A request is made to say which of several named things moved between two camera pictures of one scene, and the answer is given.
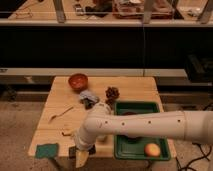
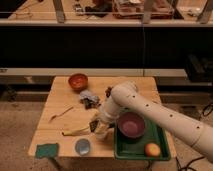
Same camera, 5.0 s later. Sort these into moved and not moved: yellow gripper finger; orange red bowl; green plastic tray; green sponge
Moved: yellow gripper finger
Not moved: green plastic tray; orange red bowl; green sponge
